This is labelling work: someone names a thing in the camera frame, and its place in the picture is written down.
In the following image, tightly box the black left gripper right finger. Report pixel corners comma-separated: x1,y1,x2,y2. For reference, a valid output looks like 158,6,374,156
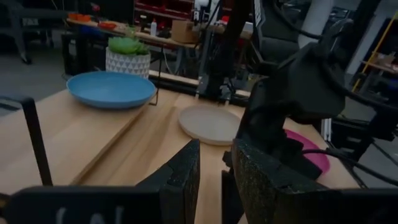
231,139,330,224

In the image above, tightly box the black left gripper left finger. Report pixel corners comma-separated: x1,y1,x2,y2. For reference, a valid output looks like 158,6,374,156
136,139,201,224

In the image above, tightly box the beige plate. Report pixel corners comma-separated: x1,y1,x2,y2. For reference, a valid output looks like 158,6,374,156
177,104,243,146

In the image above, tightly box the pink plate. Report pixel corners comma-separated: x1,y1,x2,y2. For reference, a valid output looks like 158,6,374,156
284,129,331,175

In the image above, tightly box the white round pillar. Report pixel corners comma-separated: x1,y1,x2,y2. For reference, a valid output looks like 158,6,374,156
297,0,336,48

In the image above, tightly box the yellow pole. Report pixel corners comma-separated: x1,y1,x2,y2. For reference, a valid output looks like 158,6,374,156
351,11,398,93

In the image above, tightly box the teal plate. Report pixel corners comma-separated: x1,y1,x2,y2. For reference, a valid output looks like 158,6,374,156
66,70,157,110

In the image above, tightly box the cardboard box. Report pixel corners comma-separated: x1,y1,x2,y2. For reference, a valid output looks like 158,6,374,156
170,19,200,44

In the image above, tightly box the succulent in white patterned pot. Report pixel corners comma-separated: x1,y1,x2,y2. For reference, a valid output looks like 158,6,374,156
104,26,152,79

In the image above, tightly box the wooden workbench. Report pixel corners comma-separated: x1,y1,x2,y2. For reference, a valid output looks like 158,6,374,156
66,17,253,50

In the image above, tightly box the red storage rack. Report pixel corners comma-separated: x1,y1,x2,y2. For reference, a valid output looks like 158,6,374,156
133,0,195,21

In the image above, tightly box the red tray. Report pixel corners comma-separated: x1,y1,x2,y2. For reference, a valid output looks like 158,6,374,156
97,21,118,30

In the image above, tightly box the orange container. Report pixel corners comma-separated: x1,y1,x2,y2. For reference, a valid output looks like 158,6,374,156
68,12,93,23

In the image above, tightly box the grey metal table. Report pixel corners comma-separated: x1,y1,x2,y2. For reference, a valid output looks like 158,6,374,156
0,0,73,65

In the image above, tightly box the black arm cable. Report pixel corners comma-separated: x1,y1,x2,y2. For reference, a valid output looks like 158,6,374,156
318,58,398,111

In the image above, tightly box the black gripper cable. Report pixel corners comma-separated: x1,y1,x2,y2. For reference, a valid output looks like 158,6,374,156
301,148,398,187

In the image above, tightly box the black aluminium rig frame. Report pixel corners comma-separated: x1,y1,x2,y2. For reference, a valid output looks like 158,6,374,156
148,74,252,105

